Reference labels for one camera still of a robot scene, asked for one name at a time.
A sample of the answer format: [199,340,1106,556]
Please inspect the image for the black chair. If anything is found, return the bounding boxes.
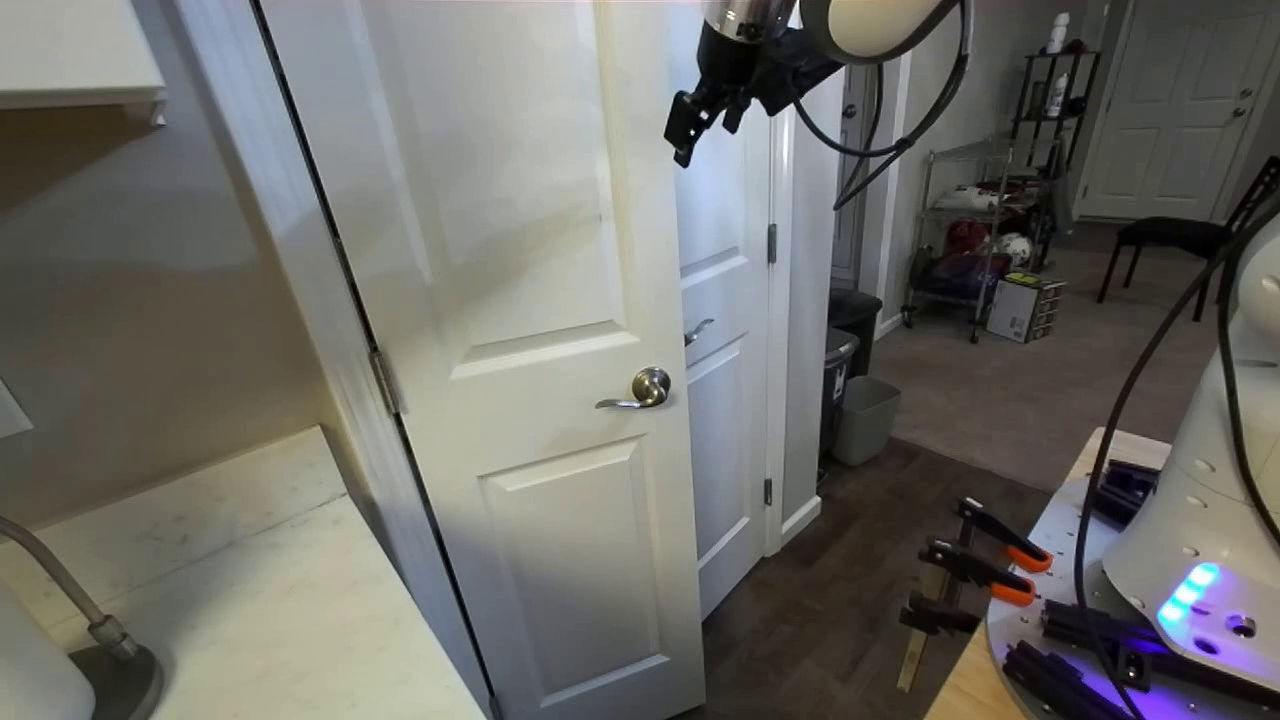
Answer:
[1095,156,1280,299]

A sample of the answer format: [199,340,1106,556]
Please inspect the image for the grey trash bin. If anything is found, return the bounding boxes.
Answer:
[827,377,899,465]

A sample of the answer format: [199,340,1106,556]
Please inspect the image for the white kitchen countertop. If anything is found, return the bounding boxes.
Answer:
[40,430,485,720]

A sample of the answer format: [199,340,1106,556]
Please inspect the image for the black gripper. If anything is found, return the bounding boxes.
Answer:
[664,26,838,169]

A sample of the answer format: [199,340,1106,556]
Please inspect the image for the cardboard box on floor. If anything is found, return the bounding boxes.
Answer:
[989,281,1064,346]

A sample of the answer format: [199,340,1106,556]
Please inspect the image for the black trash bin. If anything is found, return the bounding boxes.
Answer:
[827,289,886,377]

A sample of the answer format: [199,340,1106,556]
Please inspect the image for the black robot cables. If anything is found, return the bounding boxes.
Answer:
[792,0,1280,614]

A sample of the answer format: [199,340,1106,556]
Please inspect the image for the black wire shelf rack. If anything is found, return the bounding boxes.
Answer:
[1007,42,1102,179]

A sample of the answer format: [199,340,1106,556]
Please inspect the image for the silver sink faucet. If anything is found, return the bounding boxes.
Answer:
[0,514,174,720]

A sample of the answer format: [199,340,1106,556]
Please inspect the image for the white far door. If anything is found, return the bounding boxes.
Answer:
[1075,0,1280,221]

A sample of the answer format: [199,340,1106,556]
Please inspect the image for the metal utility cart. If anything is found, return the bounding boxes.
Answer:
[899,137,1056,340]

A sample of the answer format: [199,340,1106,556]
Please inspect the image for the orange black bar clamp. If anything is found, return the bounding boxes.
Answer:
[958,496,1051,577]

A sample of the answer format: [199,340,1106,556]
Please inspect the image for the silver left door lever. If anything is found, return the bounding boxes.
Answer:
[607,367,671,412]

